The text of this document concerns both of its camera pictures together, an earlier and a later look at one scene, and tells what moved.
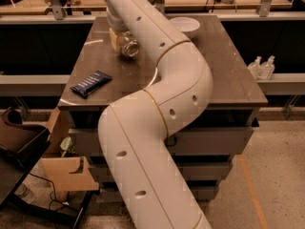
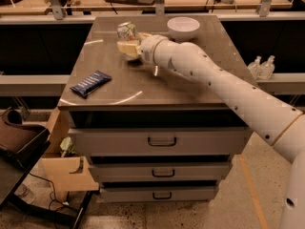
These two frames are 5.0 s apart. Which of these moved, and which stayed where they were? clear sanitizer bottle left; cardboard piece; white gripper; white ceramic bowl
Moved: white gripper
Stayed: white ceramic bowl; clear sanitizer bottle left; cardboard piece
